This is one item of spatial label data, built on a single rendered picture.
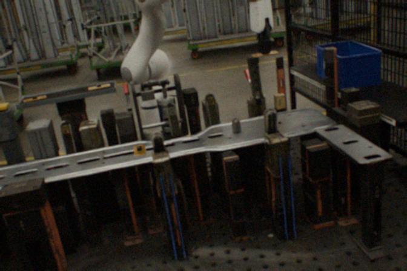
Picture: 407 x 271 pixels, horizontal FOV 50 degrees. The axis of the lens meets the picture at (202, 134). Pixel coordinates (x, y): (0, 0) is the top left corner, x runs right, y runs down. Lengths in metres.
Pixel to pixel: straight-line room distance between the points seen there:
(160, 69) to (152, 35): 0.21
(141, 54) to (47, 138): 0.54
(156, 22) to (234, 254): 0.92
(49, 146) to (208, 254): 0.66
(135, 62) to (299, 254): 1.01
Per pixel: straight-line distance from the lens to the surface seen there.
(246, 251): 1.41
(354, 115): 1.50
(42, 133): 1.60
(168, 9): 11.04
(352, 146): 1.34
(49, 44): 9.11
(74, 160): 1.52
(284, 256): 1.39
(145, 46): 1.83
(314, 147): 1.39
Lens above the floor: 1.54
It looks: 21 degrees down
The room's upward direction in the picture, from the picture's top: 8 degrees counter-clockwise
